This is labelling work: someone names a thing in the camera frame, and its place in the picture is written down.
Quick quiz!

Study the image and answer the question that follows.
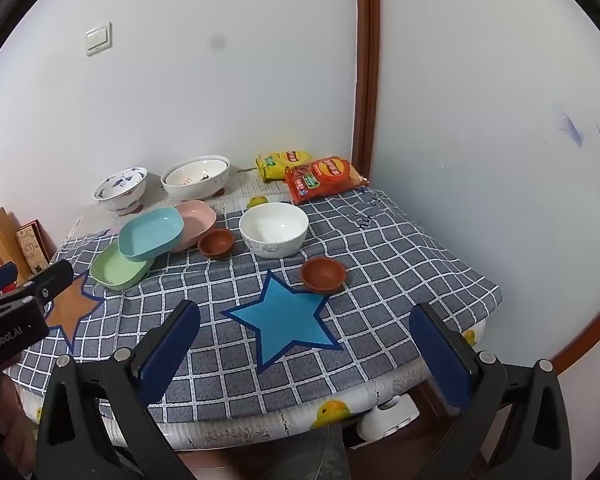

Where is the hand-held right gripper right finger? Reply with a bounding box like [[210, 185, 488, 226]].
[[409, 302, 573, 480]]

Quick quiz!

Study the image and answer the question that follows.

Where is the white light switch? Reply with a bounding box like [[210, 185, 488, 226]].
[[84, 21, 114, 57]]

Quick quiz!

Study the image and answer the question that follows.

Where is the small brown bowl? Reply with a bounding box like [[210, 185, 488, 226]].
[[300, 256, 347, 292], [197, 228, 235, 261]]

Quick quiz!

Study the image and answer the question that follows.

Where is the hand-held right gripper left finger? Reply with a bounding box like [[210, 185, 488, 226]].
[[35, 299, 202, 480]]

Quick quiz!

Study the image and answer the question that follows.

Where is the white plastic object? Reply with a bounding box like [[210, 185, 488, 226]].
[[356, 394, 421, 443]]

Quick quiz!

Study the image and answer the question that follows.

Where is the patterned box with red edge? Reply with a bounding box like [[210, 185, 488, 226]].
[[15, 219, 56, 276]]

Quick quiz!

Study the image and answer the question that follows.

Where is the blue plate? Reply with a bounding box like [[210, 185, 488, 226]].
[[118, 207, 186, 262]]

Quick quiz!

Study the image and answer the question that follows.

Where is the green plate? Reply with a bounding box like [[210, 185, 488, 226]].
[[89, 241, 156, 292]]

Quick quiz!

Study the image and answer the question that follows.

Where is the red snack bag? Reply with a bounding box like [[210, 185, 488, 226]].
[[284, 156, 370, 206]]

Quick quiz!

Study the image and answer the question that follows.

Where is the grey checked cloth with stars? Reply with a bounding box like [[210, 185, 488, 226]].
[[2, 187, 503, 423]]

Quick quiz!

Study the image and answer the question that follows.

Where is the white bowl with grey scrolls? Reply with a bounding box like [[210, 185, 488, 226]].
[[239, 202, 310, 259]]

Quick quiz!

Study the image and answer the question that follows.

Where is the brown wooden door frame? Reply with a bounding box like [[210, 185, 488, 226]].
[[351, 0, 382, 181]]

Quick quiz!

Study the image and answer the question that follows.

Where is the large white bowl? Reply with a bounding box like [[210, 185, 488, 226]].
[[160, 155, 231, 201]]

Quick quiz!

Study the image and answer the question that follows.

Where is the yellow snack bag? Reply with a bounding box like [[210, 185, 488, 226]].
[[254, 150, 315, 183]]

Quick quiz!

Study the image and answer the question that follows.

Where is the white bowl with red print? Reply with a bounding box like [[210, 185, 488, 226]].
[[164, 159, 229, 186]]

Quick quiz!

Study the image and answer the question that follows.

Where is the white bowl with blue cranes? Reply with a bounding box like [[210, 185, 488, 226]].
[[93, 167, 149, 213]]

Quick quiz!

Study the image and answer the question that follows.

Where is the pink plate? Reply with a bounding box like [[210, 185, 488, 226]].
[[169, 200, 218, 254]]

